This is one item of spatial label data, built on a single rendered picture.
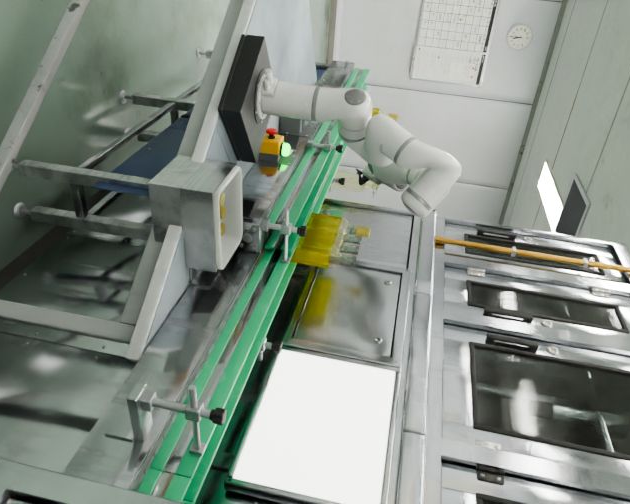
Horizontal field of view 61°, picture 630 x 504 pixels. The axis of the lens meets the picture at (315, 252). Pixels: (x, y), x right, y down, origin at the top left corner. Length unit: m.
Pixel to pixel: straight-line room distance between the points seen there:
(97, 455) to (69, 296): 0.80
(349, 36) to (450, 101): 1.55
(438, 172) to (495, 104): 6.14
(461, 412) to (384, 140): 0.73
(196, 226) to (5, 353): 0.65
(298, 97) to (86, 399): 0.94
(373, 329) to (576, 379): 0.58
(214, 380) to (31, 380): 0.54
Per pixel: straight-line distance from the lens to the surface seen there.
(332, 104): 1.51
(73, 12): 1.92
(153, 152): 1.97
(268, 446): 1.28
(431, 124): 7.61
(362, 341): 1.54
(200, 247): 1.33
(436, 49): 7.34
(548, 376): 1.68
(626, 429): 1.64
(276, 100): 1.54
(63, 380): 1.53
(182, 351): 1.23
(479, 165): 7.84
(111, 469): 1.06
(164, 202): 1.31
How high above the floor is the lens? 1.24
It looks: 8 degrees down
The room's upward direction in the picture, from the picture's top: 100 degrees clockwise
